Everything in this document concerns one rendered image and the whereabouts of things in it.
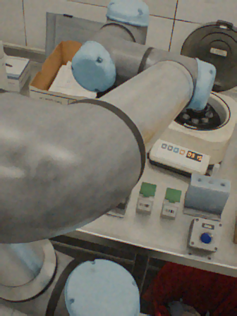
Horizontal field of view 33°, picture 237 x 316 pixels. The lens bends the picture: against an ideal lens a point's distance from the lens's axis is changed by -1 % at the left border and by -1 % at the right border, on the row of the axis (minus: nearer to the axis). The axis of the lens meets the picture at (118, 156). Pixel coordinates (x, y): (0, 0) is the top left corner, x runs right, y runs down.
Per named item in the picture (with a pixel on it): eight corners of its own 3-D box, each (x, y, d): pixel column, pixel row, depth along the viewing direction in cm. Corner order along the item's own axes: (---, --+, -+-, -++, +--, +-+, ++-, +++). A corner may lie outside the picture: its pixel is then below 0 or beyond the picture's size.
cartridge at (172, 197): (159, 216, 106) (163, 200, 101) (162, 202, 109) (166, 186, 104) (175, 220, 105) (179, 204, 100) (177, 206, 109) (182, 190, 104)
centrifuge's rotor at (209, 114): (161, 132, 121) (164, 113, 116) (175, 103, 131) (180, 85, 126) (211, 148, 117) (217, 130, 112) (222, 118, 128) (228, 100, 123)
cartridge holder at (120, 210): (103, 213, 105) (104, 204, 103) (112, 187, 111) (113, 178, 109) (123, 218, 105) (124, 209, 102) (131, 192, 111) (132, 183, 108)
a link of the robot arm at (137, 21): (96, 8, 68) (117, -10, 73) (94, 63, 75) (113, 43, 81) (140, 19, 66) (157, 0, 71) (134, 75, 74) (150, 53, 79)
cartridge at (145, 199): (135, 211, 106) (138, 195, 102) (139, 197, 110) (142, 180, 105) (150, 214, 106) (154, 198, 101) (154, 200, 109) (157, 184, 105)
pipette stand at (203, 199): (183, 213, 107) (190, 188, 100) (185, 193, 112) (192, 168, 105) (220, 221, 106) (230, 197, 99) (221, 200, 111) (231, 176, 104)
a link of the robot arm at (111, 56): (134, 65, 59) (159, 33, 66) (65, 46, 62) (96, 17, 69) (129, 108, 64) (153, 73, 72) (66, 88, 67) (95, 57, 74)
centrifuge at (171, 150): (135, 159, 120) (140, 128, 111) (166, 104, 140) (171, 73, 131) (214, 186, 114) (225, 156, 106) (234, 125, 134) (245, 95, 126)
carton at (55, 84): (30, 125, 127) (26, 85, 116) (61, 75, 147) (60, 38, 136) (106, 142, 124) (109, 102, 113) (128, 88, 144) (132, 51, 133)
